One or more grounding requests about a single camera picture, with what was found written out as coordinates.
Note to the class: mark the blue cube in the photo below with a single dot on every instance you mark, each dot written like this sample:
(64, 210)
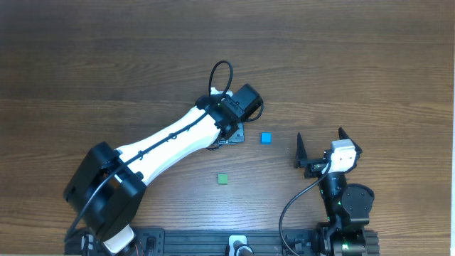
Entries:
(266, 138)

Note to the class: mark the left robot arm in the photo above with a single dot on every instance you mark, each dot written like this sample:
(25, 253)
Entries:
(170, 142)

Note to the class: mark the green cube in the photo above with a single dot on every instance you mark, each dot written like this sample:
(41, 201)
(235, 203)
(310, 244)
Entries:
(223, 178)

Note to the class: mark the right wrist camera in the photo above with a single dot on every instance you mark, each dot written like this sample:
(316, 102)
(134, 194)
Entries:
(343, 154)

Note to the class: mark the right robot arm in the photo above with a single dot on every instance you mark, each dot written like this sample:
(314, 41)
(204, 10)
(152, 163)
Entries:
(355, 202)

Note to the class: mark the mounting rail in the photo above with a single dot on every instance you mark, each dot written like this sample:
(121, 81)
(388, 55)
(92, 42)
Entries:
(199, 243)

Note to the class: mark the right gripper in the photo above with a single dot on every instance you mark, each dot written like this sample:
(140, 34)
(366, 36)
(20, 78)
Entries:
(314, 166)

